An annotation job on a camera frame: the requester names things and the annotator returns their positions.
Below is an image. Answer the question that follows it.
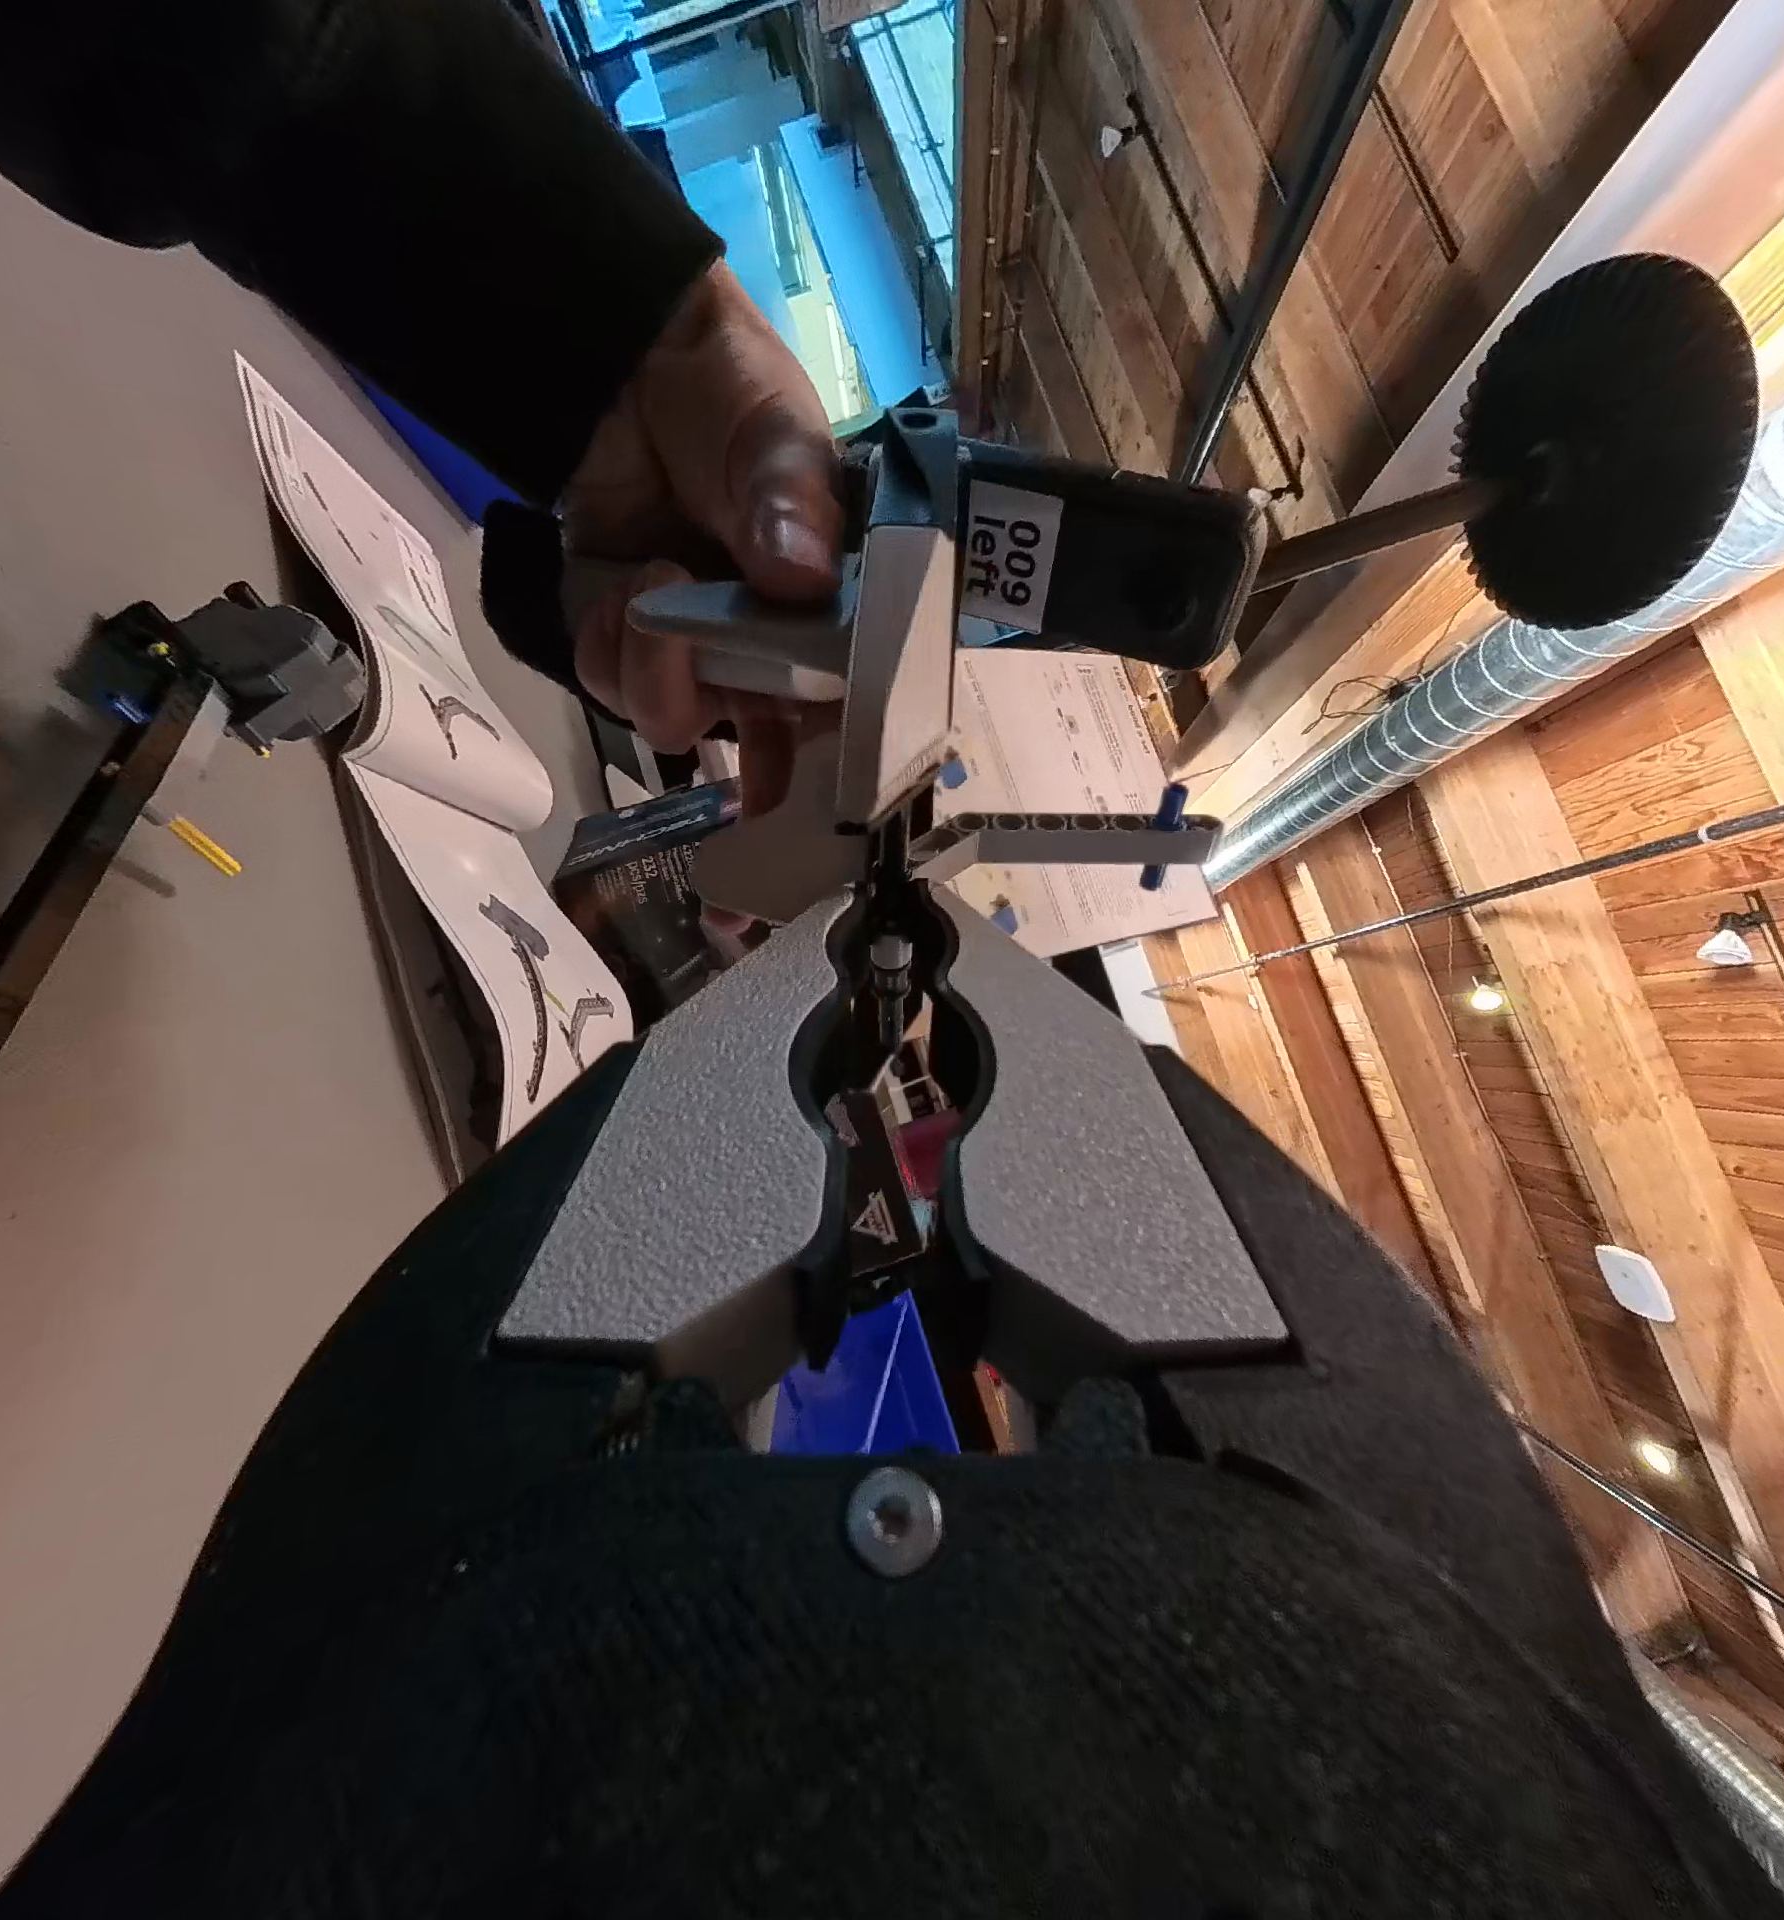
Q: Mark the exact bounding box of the white wireless access point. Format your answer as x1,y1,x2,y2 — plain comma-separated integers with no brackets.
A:
1590,1242,1681,1328

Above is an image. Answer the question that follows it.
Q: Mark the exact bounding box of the black metal pipe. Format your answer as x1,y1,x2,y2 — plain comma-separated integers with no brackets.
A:
1174,0,1415,484

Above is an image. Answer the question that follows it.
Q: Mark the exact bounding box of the large glass window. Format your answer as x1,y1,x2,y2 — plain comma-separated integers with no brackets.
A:
537,0,973,440

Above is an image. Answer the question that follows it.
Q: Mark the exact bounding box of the black toy pin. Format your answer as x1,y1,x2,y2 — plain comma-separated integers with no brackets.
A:
865,829,920,1054

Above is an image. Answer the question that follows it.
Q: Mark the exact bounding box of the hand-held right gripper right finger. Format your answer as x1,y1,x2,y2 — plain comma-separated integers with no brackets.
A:
919,892,1291,1364

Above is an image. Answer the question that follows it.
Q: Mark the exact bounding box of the black curved toy beam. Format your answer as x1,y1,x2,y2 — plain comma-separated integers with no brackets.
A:
0,600,222,1114

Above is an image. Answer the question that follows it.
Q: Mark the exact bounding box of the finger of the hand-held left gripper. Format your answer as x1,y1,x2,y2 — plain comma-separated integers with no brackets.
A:
694,746,873,927
829,507,973,832

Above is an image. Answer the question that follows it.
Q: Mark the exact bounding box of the person's left hand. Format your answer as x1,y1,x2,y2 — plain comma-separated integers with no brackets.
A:
551,260,852,823

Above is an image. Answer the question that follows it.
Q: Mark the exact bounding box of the printed instruction sheet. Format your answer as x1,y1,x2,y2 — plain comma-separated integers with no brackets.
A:
963,650,1227,963

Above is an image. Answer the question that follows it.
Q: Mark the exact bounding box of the person's left forearm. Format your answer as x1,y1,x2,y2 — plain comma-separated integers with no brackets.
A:
0,0,731,509

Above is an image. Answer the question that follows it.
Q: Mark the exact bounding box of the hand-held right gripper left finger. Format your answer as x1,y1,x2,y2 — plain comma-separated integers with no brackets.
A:
493,892,879,1373

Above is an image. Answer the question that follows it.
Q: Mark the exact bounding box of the silver air duct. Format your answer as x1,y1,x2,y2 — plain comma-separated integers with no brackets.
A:
1205,357,1784,897
1624,1646,1784,1920

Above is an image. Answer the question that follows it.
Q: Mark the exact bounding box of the black toy set box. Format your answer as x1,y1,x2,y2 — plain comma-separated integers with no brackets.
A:
551,791,927,1284

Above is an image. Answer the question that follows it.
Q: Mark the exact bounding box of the white instruction booklet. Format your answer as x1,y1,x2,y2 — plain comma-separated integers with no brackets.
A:
232,349,641,1153

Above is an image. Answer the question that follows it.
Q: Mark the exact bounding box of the black pleated pendant lamp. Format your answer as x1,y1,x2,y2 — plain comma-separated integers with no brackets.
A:
1250,249,1764,635

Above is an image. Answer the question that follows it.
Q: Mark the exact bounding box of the light grey toy beam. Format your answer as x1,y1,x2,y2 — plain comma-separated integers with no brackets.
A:
907,808,1227,889

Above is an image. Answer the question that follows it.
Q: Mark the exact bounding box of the dark grey toy block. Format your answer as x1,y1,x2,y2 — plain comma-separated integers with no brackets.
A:
176,590,372,755

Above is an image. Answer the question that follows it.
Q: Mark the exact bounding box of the light grey desk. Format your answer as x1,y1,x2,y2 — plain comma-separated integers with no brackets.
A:
0,117,774,1920

